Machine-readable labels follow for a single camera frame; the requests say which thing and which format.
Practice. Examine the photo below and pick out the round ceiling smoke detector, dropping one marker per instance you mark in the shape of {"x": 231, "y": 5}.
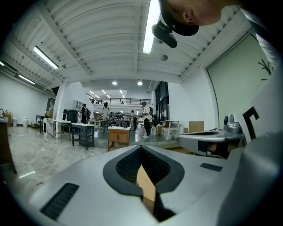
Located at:
{"x": 163, "y": 57}

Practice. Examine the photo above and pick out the wooden cabinet white top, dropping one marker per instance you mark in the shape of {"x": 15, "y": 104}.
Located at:
{"x": 118, "y": 135}

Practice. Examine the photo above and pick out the black metal table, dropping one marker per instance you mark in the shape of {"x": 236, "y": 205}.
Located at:
{"x": 39, "y": 120}

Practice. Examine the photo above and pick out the white bin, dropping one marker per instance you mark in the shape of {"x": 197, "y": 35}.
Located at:
{"x": 14, "y": 122}
{"x": 25, "y": 122}

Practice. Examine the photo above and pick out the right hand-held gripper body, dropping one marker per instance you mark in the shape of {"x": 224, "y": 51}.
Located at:
{"x": 263, "y": 103}

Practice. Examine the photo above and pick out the silver gripper camera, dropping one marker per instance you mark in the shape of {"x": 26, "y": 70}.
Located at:
{"x": 231, "y": 124}

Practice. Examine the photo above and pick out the brown wooden furniture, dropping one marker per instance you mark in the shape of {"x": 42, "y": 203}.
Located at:
{"x": 5, "y": 143}

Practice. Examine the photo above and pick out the white plastic jug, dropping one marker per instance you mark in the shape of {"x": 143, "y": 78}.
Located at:
{"x": 153, "y": 130}

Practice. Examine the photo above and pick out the marble counter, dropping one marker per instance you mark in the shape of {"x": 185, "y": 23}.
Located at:
{"x": 48, "y": 125}

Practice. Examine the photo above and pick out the black cap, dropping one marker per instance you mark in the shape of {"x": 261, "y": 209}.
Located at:
{"x": 177, "y": 26}

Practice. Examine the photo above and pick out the person's head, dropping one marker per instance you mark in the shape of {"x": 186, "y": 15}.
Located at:
{"x": 199, "y": 11}

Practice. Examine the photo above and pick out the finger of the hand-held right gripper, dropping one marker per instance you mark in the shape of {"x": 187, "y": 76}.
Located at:
{"x": 190, "y": 143}
{"x": 199, "y": 132}

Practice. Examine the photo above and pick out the black cabinet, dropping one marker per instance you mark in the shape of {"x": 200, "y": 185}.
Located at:
{"x": 70, "y": 115}

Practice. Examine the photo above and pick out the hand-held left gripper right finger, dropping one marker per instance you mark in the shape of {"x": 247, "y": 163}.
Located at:
{"x": 190, "y": 181}

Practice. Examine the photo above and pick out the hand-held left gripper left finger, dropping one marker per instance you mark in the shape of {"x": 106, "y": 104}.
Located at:
{"x": 92, "y": 194}

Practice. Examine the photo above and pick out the dark framed glass door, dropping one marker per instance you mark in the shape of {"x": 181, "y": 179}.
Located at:
{"x": 162, "y": 101}

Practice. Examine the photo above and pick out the long ceiling tube light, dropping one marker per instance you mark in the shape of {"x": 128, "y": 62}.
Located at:
{"x": 151, "y": 24}
{"x": 45, "y": 57}
{"x": 26, "y": 79}

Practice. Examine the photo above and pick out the black head camera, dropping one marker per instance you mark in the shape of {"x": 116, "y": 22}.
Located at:
{"x": 164, "y": 34}

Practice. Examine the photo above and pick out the bare plant branches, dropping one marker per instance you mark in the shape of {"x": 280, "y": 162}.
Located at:
{"x": 266, "y": 66}

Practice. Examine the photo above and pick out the white sink table with faucet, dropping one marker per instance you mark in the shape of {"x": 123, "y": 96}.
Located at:
{"x": 63, "y": 125}

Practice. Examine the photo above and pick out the black balcony railing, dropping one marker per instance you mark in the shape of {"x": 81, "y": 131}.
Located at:
{"x": 123, "y": 101}

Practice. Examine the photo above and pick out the grey table with shelf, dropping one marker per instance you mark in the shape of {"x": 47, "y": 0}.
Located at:
{"x": 82, "y": 132}

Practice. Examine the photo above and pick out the pale green roller blind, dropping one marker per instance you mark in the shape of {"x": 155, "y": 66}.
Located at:
{"x": 236, "y": 83}

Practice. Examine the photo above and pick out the cardboard box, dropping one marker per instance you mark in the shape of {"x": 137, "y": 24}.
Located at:
{"x": 196, "y": 126}

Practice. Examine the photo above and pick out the white wall cabinet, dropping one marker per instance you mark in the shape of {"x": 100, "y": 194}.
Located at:
{"x": 79, "y": 104}

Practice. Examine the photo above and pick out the white table wooden legs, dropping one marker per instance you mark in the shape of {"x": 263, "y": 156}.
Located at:
{"x": 170, "y": 123}

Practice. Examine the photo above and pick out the round ceiling spotlight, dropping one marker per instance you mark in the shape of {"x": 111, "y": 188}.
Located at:
{"x": 140, "y": 83}
{"x": 114, "y": 83}

